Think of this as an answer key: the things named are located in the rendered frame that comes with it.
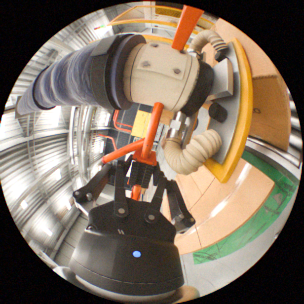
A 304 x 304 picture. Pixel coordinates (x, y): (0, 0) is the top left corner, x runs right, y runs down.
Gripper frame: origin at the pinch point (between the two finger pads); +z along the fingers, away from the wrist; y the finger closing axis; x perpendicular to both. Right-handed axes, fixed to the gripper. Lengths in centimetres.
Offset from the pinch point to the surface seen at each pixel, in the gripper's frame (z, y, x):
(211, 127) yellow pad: -4.3, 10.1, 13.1
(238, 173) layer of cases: 8, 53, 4
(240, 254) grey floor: -41, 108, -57
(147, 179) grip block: -0.2, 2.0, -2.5
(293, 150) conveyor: -23, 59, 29
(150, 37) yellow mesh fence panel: 35, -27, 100
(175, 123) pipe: 1.5, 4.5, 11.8
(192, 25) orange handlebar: -13.9, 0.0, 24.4
